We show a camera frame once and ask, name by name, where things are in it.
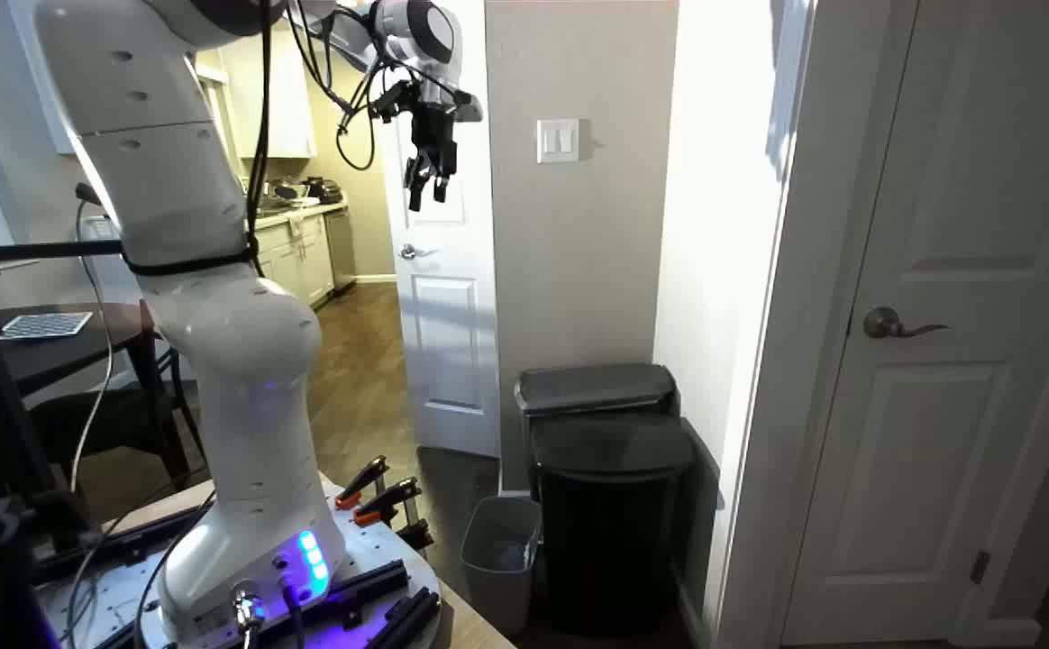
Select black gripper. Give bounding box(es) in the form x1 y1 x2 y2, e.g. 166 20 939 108
403 103 467 216

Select black lidded trash bin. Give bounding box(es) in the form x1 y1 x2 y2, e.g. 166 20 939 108
528 409 704 637

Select white upper kitchen cabinets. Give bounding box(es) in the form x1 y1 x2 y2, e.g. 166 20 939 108
200 31 317 167

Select orange black clamp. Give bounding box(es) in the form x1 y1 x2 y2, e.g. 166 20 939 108
349 476 427 530
337 449 395 512

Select small gray wastebasket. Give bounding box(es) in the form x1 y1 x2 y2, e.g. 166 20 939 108
458 492 550 637

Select gray tablet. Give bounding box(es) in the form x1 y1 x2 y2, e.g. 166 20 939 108
0 307 97 347

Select dark wooden table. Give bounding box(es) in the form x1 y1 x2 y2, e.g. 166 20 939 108
0 300 208 489

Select white panel door with lever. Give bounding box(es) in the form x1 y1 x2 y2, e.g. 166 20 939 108
778 0 1049 649

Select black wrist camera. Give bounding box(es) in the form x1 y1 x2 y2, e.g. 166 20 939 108
366 76 488 126

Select white light switch plate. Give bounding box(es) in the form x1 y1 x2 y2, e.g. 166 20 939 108
534 116 586 169

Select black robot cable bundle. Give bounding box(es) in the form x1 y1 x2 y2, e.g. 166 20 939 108
242 0 384 244

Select white hanging cable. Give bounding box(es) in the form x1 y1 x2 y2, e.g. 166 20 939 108
67 195 126 496

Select black aluminium rail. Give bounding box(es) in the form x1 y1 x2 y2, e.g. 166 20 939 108
288 554 415 632
361 585 448 649

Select black camera stand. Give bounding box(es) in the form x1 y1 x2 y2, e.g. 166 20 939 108
0 155 148 581

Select metal door lever handle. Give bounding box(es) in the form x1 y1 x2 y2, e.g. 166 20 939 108
863 302 951 347

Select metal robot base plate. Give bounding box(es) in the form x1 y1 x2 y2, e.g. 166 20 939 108
32 480 454 649

